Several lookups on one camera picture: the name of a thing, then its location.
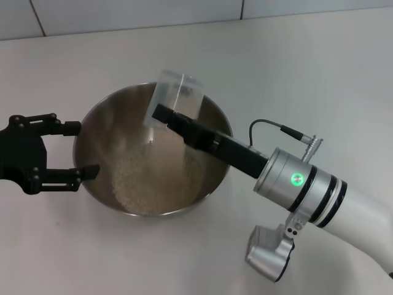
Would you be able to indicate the silver camera mount bracket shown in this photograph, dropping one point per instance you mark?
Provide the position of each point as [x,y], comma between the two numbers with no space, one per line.
[294,225]

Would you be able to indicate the large stainless steel bowl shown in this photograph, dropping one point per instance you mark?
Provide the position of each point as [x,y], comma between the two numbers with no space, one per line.
[101,129]

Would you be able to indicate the white rice grains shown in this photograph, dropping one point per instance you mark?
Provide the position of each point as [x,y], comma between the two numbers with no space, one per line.
[144,181]

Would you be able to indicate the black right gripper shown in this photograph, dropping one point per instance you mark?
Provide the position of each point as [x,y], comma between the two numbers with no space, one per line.
[215,144]

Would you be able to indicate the clear plastic measuring cup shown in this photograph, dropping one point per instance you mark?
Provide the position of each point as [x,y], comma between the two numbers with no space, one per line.
[165,92]

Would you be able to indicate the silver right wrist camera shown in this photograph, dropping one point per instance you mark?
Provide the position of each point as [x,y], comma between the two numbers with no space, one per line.
[267,249]

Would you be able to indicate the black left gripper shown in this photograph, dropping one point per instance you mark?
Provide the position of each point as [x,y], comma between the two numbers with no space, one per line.
[21,153]

